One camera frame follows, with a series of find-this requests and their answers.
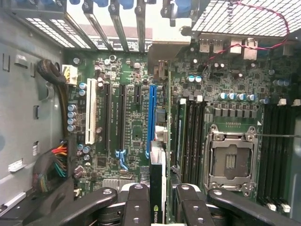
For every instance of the black RAM slot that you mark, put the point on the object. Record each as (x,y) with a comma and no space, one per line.
(282,153)
(202,141)
(265,153)
(274,153)
(291,153)
(196,141)
(190,141)

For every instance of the metal socket locking lever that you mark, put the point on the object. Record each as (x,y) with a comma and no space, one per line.
(282,135)

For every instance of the silver chipset heatsink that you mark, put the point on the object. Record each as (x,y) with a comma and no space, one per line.
(113,183)

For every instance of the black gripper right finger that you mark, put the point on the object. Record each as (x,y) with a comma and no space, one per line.
(195,212)

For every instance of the short black expansion slot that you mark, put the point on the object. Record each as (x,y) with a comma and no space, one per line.
(138,94)

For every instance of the white expansion slot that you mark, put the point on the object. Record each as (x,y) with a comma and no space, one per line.
(91,110)

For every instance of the green motherboard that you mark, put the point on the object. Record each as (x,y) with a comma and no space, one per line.
(131,113)

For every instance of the vented metal slot cover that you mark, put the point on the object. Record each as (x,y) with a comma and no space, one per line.
(47,30)
(70,33)

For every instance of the black open PC case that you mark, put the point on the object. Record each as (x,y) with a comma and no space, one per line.
(23,94)

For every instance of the metal CPU socket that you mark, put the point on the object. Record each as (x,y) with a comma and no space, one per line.
(232,160)

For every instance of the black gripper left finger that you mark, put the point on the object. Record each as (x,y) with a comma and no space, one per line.
(136,212)

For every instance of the blue expansion slot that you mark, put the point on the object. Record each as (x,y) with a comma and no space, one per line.
(151,117)

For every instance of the long black expansion slot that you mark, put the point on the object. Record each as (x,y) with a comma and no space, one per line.
(107,117)
(122,117)

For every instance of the plain metal slot cover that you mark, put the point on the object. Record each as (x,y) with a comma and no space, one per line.
(141,33)
(120,33)

